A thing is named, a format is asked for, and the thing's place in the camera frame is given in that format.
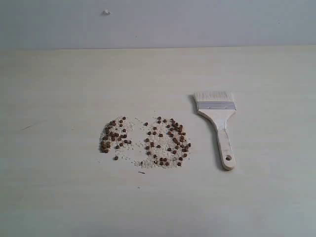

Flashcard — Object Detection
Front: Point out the wooden paint brush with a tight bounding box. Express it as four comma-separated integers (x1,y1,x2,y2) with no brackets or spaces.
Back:
194,91,236,170

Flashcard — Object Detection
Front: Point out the pile of brown pellets and crumbs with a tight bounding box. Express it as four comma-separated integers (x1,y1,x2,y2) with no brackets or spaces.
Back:
98,116,192,169

